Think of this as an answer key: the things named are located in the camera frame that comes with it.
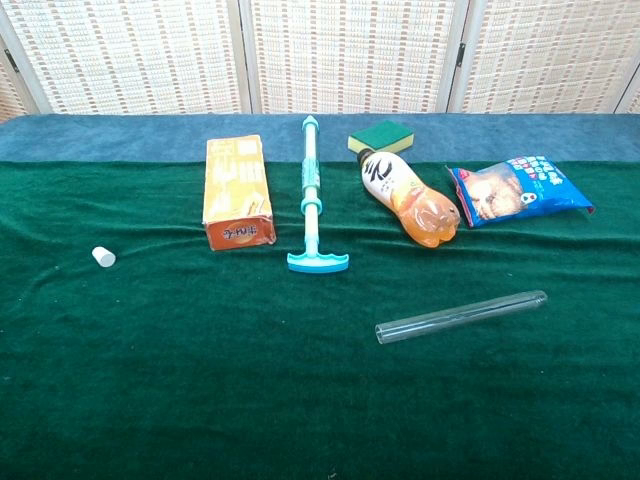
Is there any dark green velvet cloth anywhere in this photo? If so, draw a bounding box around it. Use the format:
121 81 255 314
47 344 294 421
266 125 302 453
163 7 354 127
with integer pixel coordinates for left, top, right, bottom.
0 159 640 480

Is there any orange cardboard box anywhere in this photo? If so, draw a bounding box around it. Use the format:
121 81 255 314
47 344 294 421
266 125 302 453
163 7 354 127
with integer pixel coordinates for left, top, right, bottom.
201 133 277 252

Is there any teal white hand pump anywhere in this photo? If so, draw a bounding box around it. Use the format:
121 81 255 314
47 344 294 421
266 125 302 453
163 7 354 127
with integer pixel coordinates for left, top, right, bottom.
286 114 350 274

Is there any green yellow sponge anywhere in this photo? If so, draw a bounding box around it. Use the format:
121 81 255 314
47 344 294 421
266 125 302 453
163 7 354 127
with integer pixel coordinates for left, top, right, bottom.
347 120 416 155

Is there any woven folding screen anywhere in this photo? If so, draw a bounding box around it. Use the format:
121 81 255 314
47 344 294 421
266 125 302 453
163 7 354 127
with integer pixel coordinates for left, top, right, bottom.
0 0 640 124

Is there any blue snack bag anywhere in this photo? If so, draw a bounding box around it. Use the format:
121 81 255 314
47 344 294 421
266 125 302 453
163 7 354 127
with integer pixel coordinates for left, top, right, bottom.
446 154 595 230

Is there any blue table cloth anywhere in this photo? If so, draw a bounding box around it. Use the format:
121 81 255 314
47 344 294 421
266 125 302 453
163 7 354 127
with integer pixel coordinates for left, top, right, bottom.
0 112 640 164

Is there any orange drink bottle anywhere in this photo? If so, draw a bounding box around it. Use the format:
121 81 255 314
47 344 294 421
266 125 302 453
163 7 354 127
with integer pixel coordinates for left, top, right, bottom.
355 148 462 249

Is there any clear glass test tube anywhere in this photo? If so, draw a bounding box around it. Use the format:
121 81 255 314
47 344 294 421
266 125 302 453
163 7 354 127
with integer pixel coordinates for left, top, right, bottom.
374 289 549 346

